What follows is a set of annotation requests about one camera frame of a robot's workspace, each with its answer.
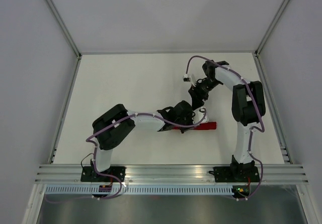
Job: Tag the aluminium front rail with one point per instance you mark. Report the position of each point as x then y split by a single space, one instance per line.
280 174

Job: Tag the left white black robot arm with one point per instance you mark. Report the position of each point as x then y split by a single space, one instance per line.
111 128

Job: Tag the left aluminium frame post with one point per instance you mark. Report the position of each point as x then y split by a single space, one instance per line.
58 18

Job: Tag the aluminium frame post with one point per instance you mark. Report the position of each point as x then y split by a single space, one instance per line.
58 18
277 17

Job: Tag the white slotted cable duct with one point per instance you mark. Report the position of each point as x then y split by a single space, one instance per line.
140 189

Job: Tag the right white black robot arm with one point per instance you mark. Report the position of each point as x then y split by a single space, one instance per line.
248 108

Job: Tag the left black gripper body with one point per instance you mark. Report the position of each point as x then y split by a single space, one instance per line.
187 121

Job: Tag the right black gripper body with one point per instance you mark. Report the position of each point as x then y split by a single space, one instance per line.
204 87

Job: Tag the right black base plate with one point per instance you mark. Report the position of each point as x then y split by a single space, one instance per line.
223 174

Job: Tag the right aluminium frame post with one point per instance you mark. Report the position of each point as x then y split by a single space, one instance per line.
277 17

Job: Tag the red cloth napkin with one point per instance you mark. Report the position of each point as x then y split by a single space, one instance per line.
212 125

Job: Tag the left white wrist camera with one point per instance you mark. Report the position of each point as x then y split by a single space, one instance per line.
200 115

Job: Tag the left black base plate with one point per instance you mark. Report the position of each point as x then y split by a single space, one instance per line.
89 174

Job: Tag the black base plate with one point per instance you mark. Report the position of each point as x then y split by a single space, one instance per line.
223 174
89 174

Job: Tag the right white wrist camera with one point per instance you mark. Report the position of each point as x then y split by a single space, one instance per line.
190 78

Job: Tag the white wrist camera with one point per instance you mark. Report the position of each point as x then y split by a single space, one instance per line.
200 115
190 78

